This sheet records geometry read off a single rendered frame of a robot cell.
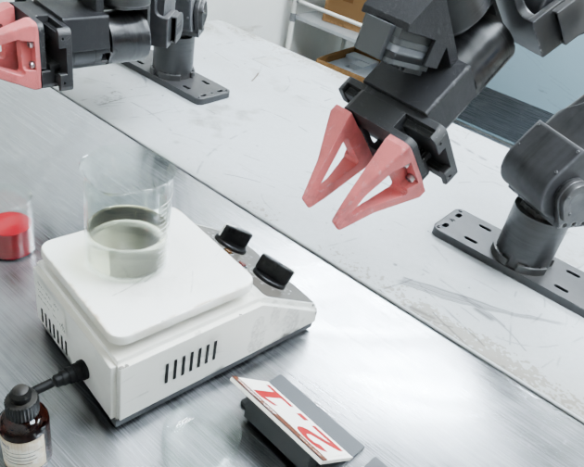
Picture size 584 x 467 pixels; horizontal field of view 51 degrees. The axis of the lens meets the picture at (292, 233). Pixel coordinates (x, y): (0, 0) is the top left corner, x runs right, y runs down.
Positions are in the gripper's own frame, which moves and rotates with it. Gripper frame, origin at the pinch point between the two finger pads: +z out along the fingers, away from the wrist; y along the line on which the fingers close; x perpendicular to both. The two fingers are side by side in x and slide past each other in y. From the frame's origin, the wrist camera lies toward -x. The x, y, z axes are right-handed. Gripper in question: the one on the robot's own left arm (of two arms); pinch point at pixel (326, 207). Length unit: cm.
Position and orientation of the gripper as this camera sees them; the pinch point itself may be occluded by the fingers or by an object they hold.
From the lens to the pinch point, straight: 48.3
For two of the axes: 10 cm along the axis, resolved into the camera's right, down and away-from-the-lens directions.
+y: 6.4, 5.2, -5.6
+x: 3.6, 4.4, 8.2
